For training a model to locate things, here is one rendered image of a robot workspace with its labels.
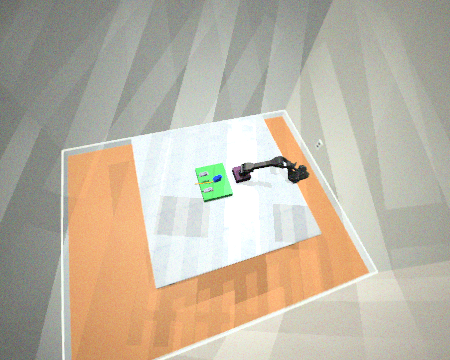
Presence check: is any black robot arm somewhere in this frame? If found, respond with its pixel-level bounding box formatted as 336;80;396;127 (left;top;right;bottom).
238;156;309;184

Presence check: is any green flat deck plate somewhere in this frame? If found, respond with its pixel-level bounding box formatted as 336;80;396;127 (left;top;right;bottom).
195;163;233;202

